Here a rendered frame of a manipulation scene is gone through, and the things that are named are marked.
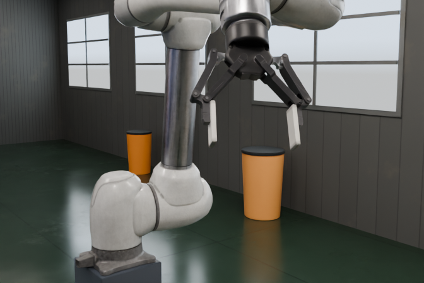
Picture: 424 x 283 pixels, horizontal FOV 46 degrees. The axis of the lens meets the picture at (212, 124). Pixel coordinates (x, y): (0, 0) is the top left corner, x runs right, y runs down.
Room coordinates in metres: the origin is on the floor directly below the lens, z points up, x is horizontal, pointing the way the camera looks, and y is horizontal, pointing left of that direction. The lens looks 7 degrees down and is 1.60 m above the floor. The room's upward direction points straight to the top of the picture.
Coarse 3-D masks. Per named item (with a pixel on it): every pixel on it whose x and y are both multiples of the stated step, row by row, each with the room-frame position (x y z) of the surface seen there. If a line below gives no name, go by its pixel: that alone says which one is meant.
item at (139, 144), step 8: (128, 136) 7.23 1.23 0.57; (136, 136) 7.17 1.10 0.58; (144, 136) 7.20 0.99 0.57; (128, 144) 7.25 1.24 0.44; (136, 144) 7.17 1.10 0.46; (144, 144) 7.20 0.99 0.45; (128, 152) 7.27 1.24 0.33; (136, 152) 7.18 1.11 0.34; (144, 152) 7.21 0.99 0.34; (128, 160) 7.30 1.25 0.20; (136, 160) 7.18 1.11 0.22; (144, 160) 7.21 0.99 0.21; (136, 168) 7.19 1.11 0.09; (144, 168) 7.22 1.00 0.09
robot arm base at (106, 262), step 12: (84, 252) 1.50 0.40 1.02; (96, 252) 1.43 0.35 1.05; (108, 252) 1.41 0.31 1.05; (120, 252) 1.41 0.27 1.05; (132, 252) 1.44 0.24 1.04; (144, 252) 1.49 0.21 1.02; (84, 264) 1.41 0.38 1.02; (96, 264) 1.41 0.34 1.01; (108, 264) 1.40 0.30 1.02; (120, 264) 1.40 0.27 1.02; (132, 264) 1.43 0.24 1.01
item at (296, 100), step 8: (256, 56) 0.83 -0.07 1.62; (264, 64) 0.83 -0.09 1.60; (272, 72) 0.83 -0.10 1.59; (264, 80) 0.85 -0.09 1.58; (272, 80) 0.83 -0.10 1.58; (280, 80) 0.83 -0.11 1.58; (272, 88) 0.84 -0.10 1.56; (280, 88) 0.82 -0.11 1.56; (288, 88) 0.83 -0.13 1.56; (280, 96) 0.84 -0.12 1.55; (288, 96) 0.82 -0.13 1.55; (296, 96) 0.82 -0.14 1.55; (288, 104) 0.83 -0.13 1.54; (296, 104) 0.81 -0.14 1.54
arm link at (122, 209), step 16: (112, 176) 1.46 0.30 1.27; (128, 176) 1.47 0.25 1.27; (96, 192) 1.45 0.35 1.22; (112, 192) 1.42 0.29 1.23; (128, 192) 1.43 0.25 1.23; (144, 192) 1.47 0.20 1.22; (96, 208) 1.43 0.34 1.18; (112, 208) 1.41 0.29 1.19; (128, 208) 1.42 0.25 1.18; (144, 208) 1.45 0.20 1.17; (96, 224) 1.42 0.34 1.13; (112, 224) 1.41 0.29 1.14; (128, 224) 1.42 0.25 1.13; (144, 224) 1.45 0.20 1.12; (96, 240) 1.43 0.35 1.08; (112, 240) 1.41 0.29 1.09; (128, 240) 1.42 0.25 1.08
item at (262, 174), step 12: (252, 156) 5.01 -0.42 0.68; (264, 156) 4.98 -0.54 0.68; (276, 156) 5.00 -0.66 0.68; (252, 168) 5.02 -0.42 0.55; (264, 168) 4.98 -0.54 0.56; (276, 168) 5.01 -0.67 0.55; (252, 180) 5.02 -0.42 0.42; (264, 180) 4.98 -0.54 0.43; (276, 180) 5.02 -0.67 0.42; (252, 192) 5.03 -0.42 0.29; (264, 192) 4.99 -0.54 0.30; (276, 192) 5.03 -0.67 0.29; (252, 204) 5.04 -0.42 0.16; (264, 204) 4.99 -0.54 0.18; (276, 204) 5.04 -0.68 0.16; (252, 216) 5.04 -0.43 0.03; (264, 216) 5.00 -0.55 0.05; (276, 216) 5.05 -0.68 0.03
